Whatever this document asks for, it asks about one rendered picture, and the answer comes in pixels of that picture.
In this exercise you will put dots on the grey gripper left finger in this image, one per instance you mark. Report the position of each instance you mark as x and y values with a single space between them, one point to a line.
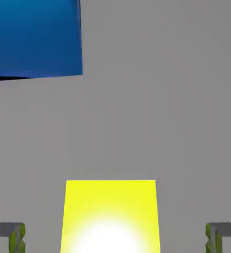
10 230

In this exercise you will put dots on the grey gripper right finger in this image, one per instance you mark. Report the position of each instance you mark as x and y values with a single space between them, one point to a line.
220 230

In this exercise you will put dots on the small yellow cube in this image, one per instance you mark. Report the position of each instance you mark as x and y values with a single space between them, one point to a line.
110 215

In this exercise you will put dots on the large blue box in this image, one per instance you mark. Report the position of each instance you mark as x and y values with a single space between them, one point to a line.
34 37

